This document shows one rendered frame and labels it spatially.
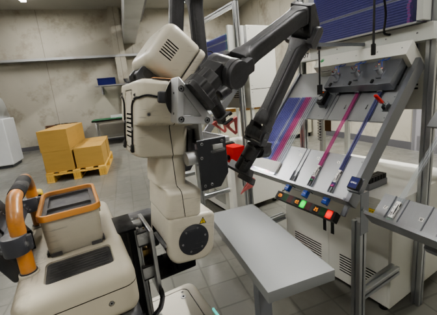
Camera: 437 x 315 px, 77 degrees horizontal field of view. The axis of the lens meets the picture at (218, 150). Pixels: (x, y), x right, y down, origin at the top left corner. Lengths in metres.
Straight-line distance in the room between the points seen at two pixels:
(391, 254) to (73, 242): 1.34
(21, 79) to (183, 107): 9.07
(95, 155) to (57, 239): 4.20
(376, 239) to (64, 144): 4.47
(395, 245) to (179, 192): 1.10
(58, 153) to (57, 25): 5.27
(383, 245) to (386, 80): 0.77
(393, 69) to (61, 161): 4.63
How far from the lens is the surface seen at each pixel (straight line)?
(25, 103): 9.65
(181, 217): 0.90
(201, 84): 0.70
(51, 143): 5.08
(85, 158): 5.04
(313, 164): 1.39
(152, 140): 0.84
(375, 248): 1.64
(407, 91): 1.44
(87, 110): 9.34
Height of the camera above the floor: 1.19
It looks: 12 degrees down
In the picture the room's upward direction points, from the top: 6 degrees counter-clockwise
